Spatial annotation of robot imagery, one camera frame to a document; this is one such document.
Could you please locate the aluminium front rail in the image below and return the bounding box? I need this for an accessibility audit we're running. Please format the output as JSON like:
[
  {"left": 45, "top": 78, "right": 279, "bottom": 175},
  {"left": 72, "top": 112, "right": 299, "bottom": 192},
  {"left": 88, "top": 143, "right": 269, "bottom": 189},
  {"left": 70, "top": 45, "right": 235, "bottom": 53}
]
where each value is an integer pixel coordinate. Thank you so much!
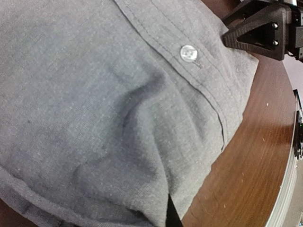
[{"left": 265, "top": 89, "right": 303, "bottom": 227}]

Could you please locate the grey shirt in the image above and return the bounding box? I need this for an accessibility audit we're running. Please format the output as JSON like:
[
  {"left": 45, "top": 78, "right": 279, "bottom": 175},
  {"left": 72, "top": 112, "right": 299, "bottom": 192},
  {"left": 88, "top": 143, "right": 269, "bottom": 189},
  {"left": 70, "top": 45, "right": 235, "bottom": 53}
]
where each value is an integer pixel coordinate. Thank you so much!
[{"left": 0, "top": 0, "right": 258, "bottom": 227}]

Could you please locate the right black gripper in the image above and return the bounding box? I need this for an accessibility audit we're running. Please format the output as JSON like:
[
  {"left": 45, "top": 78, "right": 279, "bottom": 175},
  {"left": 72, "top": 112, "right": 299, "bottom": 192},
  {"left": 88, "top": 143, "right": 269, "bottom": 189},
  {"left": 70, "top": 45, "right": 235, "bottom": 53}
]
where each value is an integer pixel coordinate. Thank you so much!
[{"left": 222, "top": 0, "right": 303, "bottom": 61}]

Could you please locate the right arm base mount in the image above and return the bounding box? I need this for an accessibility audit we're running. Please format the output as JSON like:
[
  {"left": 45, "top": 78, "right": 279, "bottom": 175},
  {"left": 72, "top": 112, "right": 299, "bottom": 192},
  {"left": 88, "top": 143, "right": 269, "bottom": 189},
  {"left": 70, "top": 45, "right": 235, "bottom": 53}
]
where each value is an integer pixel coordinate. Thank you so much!
[{"left": 293, "top": 89, "right": 303, "bottom": 160}]

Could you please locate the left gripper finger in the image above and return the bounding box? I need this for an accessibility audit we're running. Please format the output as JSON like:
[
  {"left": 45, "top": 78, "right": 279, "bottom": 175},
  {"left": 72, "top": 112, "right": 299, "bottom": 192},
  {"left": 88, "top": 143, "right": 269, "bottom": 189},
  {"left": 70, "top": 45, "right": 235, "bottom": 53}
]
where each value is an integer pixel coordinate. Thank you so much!
[{"left": 165, "top": 194, "right": 183, "bottom": 227}]

